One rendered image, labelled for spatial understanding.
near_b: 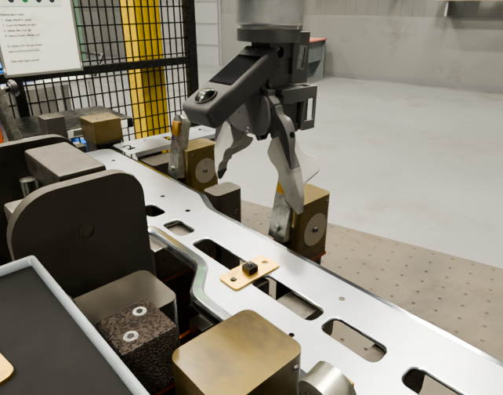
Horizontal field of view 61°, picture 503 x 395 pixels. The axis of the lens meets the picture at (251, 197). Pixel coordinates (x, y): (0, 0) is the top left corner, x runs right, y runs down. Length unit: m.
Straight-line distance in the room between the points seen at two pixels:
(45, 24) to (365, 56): 7.55
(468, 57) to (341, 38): 2.25
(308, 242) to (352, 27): 8.04
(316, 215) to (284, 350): 0.38
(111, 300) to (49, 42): 1.10
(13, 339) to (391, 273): 0.99
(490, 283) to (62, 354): 1.09
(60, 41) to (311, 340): 1.19
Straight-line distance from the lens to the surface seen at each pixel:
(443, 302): 1.12
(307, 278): 0.59
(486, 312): 1.13
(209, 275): 0.59
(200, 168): 0.97
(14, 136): 0.86
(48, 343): 0.29
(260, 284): 0.59
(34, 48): 1.44
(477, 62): 8.27
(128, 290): 0.45
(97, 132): 1.19
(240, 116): 0.51
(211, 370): 0.36
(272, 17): 0.47
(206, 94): 0.44
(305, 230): 0.71
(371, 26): 8.57
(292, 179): 0.47
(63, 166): 0.48
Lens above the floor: 1.34
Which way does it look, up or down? 25 degrees down
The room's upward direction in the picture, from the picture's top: straight up
